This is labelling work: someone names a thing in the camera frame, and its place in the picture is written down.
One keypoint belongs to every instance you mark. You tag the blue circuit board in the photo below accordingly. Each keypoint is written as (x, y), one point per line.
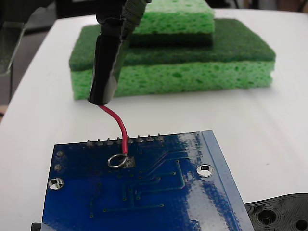
(144, 204)

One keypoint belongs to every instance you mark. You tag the large green scouring sponge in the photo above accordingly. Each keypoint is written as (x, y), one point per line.
(192, 77)

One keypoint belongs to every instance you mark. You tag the clear acrylic plate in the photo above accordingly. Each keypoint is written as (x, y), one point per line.
(10, 41)

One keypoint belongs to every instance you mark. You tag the small green scouring sponge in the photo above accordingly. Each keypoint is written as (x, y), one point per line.
(180, 21)

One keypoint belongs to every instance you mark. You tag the black plastic holder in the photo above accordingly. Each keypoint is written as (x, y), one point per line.
(276, 211)

